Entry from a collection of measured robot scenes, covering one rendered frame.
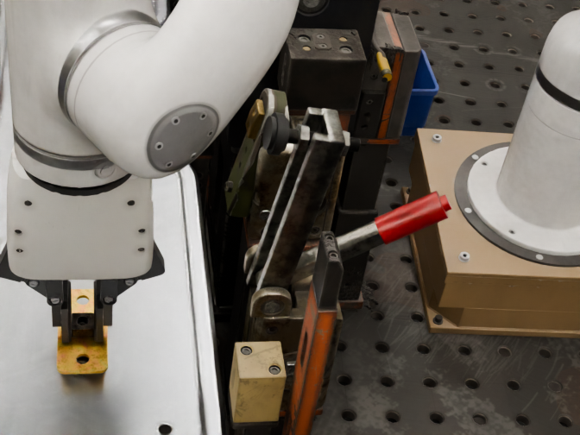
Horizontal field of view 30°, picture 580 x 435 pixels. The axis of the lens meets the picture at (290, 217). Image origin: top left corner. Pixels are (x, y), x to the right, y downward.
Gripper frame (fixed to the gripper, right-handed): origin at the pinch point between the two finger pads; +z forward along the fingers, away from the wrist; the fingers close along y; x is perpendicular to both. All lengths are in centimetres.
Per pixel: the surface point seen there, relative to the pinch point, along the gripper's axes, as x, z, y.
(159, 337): -0.1, 3.4, -5.9
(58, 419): 7.5, 3.4, 1.7
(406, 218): 0.7, -10.0, -23.4
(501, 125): -66, 33, -61
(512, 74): -79, 33, -67
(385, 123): -29.6, 4.7, -30.6
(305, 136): 0.6, -17.5, -14.9
